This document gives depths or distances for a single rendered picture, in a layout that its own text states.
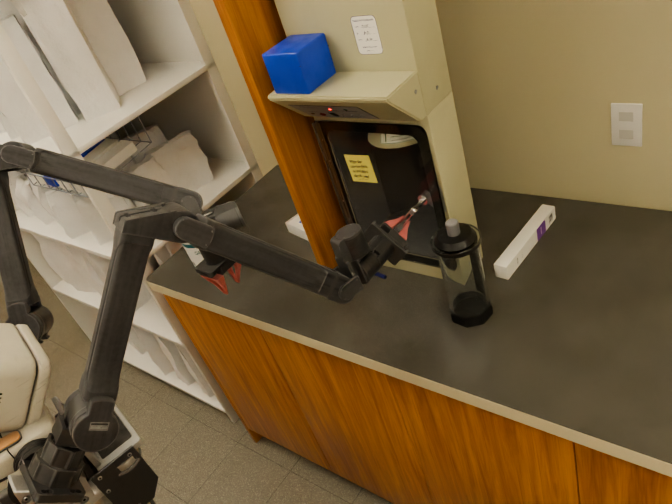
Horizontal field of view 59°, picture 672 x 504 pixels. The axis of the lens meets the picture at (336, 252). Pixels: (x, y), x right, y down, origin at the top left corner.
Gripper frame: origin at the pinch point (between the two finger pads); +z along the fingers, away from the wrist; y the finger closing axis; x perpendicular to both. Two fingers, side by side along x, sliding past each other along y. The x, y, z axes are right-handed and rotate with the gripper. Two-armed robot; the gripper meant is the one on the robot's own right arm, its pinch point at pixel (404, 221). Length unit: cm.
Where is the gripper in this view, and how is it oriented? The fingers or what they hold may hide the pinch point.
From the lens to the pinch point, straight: 141.2
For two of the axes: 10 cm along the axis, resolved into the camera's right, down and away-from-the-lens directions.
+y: -7.5, -6.6, 0.5
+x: -3.3, 4.4, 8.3
